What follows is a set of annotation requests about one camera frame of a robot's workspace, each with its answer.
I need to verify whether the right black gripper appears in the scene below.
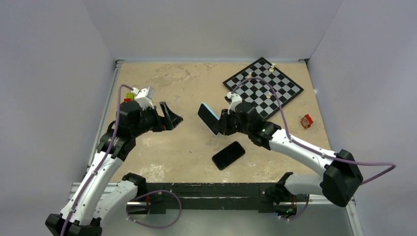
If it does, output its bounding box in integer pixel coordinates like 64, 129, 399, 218
213, 108, 251, 136

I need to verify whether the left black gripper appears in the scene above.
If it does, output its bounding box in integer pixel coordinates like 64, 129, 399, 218
131, 101, 182, 137

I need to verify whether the light blue phone case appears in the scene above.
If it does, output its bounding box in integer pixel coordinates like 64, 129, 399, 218
198, 103, 221, 137

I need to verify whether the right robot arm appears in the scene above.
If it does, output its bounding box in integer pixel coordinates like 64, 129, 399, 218
214, 102, 364, 207

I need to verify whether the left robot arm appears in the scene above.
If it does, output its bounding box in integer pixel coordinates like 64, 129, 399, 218
45, 101, 183, 236

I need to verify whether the colourful toy brick car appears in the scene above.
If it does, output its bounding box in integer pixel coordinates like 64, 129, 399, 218
123, 92, 135, 102

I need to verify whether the black white chessboard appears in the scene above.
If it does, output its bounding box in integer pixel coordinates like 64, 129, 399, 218
223, 58, 303, 119

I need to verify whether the white chess piece far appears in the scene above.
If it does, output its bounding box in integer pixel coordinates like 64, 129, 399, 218
269, 63, 276, 73

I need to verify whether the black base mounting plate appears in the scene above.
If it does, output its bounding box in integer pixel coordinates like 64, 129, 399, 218
127, 183, 308, 217

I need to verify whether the small red snack packet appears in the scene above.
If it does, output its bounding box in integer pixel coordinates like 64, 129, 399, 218
300, 114, 314, 129

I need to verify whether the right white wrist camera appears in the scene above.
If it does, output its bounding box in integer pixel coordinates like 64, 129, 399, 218
224, 91, 242, 114

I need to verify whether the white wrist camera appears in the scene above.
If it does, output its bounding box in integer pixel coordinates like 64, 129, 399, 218
132, 87, 154, 110
224, 91, 242, 114

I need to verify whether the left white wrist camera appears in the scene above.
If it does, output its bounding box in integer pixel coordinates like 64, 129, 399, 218
132, 87, 154, 110

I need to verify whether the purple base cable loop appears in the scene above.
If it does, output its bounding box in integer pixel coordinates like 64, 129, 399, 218
125, 190, 182, 230

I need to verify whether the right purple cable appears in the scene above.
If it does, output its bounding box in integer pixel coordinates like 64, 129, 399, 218
230, 77, 396, 185

